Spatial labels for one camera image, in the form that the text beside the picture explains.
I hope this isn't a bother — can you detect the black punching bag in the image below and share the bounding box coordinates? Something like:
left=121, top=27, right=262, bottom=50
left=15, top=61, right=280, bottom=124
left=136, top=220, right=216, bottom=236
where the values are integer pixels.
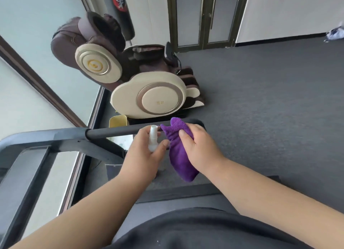
left=110, top=0, right=136, bottom=41

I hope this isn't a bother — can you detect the person's left hand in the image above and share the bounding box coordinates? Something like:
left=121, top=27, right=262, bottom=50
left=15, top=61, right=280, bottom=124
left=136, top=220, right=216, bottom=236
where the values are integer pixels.
left=118, top=125, right=170, bottom=185

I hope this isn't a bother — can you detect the grey treadmill base with uprights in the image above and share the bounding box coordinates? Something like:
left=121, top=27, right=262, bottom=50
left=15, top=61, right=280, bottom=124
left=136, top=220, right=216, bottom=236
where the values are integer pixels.
left=105, top=160, right=281, bottom=225

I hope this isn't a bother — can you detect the purple microfibre cloth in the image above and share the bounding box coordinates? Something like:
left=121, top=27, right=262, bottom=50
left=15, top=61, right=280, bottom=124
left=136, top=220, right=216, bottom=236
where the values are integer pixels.
left=160, top=117, right=201, bottom=183

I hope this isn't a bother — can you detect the black shirt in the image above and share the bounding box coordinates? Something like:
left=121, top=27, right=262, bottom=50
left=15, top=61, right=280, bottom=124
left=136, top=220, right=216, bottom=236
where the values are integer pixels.
left=105, top=207, right=315, bottom=249

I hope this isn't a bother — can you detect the beige upholstered chair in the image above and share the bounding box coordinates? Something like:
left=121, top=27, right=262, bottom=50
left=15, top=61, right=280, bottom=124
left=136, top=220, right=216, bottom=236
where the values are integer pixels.
left=50, top=11, right=206, bottom=120

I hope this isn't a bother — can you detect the black treadmill handrail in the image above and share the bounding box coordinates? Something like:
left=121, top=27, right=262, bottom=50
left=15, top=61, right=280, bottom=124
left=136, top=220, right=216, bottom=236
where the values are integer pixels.
left=85, top=118, right=207, bottom=140

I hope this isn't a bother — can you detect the beige waste bin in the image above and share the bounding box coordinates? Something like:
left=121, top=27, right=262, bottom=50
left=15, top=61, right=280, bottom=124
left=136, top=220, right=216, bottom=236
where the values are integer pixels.
left=109, top=114, right=129, bottom=128

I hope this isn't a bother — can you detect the person's right hand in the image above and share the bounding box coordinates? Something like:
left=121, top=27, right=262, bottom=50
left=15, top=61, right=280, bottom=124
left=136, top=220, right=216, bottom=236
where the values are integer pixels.
left=179, top=124, right=227, bottom=176

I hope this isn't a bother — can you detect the person's right forearm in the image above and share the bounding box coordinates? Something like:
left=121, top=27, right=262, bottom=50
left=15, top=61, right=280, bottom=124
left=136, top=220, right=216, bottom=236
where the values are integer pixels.
left=205, top=157, right=344, bottom=249

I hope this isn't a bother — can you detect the white spray bottle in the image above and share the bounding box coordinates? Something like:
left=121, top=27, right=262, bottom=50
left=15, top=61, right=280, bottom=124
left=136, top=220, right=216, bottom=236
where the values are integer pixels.
left=148, top=124, right=162, bottom=153

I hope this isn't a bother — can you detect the white plastic tub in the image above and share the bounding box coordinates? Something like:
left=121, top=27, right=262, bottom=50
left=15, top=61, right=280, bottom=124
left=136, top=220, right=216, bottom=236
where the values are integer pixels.
left=110, top=134, right=134, bottom=151

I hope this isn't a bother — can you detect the pale blue fabric bundle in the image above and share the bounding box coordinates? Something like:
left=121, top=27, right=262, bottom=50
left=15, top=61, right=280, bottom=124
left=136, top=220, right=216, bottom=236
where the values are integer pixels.
left=324, top=25, right=344, bottom=43

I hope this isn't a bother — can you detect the dark metal door frame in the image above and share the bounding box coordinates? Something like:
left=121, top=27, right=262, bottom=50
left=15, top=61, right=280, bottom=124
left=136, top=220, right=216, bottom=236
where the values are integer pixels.
left=166, top=0, right=252, bottom=53

